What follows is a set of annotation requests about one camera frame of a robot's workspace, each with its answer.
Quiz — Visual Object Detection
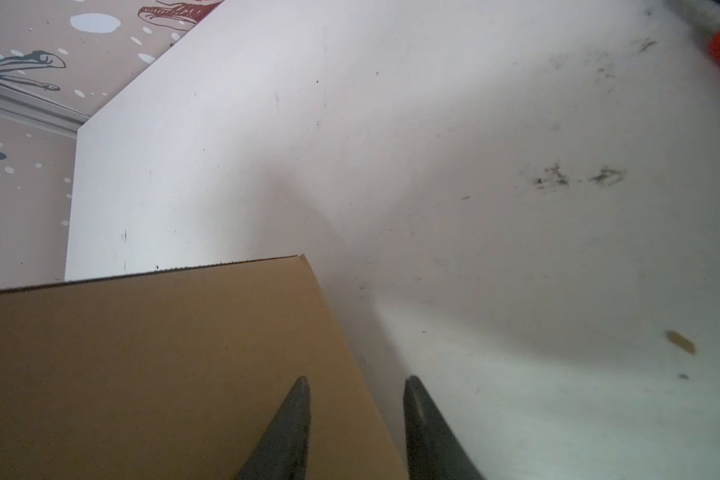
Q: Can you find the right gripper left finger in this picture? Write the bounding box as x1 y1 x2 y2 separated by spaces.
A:
235 376 311 480

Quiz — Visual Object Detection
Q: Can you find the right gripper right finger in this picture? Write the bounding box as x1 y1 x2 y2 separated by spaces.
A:
403 376 484 480

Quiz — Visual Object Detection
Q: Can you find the brown cardboard express box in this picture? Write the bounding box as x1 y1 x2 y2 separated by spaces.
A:
0 256 407 479

